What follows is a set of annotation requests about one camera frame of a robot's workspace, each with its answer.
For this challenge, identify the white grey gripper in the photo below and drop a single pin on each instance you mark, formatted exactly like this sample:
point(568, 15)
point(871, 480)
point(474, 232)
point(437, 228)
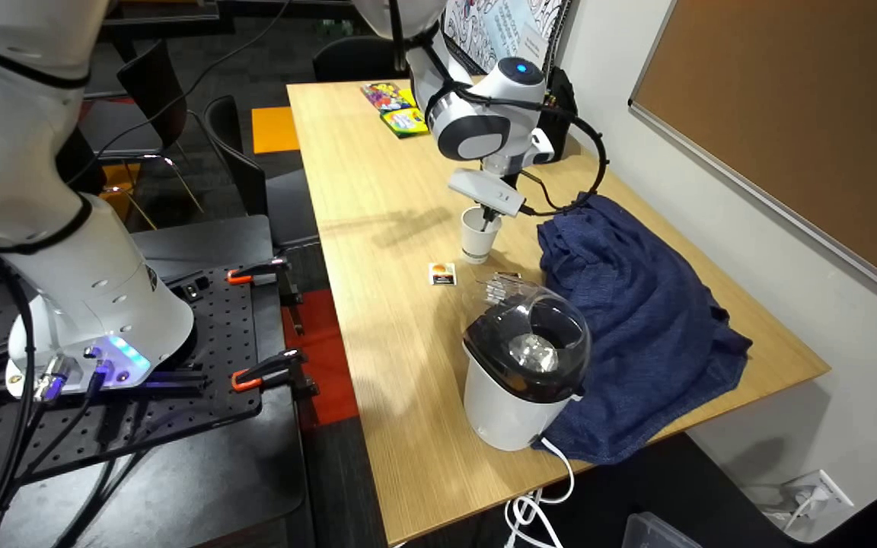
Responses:
point(485, 189)

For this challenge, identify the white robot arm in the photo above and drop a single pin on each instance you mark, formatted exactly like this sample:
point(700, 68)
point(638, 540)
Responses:
point(478, 76)

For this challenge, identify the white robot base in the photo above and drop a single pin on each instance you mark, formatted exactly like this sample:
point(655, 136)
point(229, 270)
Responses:
point(89, 284)

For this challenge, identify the white paper cup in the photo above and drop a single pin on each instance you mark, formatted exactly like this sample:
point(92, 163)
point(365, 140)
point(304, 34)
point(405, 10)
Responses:
point(478, 232)

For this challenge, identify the orange tea bag packet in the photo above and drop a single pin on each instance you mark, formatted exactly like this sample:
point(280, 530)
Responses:
point(442, 274)

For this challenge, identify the yellow crayon box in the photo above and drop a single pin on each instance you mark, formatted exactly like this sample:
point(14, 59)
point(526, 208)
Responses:
point(405, 121)

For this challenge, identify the colourful card pack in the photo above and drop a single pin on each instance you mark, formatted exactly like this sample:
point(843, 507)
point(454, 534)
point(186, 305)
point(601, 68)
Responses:
point(389, 95)

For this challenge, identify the white popcorn machine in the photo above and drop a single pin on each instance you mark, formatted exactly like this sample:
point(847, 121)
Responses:
point(528, 358)

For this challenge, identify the dark blue cloth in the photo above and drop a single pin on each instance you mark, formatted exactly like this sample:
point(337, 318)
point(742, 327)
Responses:
point(658, 337)

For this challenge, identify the black office chair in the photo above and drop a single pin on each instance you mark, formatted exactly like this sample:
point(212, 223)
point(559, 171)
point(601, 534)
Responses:
point(280, 199)

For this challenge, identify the right orange black clamp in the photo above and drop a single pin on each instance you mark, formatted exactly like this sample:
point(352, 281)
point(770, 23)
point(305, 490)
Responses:
point(276, 271)

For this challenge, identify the orange black clamp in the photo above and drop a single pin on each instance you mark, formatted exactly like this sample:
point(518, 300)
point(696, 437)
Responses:
point(276, 271)
point(280, 368)

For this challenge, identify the left orange black clamp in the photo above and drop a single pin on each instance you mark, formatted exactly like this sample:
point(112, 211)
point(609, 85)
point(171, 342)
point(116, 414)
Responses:
point(280, 368)

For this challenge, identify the cork notice board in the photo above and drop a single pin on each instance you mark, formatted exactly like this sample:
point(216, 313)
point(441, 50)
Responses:
point(781, 97)

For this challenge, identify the black perforated mounting board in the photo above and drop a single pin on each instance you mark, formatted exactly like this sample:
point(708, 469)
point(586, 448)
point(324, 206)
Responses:
point(179, 399)

